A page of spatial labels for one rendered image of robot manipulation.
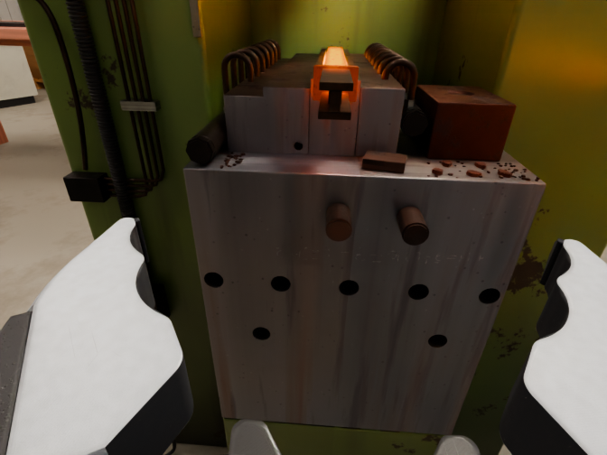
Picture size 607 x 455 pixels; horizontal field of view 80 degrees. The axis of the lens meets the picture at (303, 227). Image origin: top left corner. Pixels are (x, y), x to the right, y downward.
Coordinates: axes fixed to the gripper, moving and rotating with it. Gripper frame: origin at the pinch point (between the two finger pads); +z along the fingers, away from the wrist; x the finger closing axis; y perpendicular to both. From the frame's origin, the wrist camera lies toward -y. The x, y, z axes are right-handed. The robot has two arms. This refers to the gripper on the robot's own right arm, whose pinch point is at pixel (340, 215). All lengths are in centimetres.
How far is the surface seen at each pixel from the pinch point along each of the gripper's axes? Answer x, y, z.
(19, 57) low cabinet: -385, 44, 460
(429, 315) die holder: 13.7, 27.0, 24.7
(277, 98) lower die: -6.3, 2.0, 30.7
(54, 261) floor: -130, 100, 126
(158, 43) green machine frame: -25, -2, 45
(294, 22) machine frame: -9, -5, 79
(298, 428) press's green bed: -3, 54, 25
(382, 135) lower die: 5.8, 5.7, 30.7
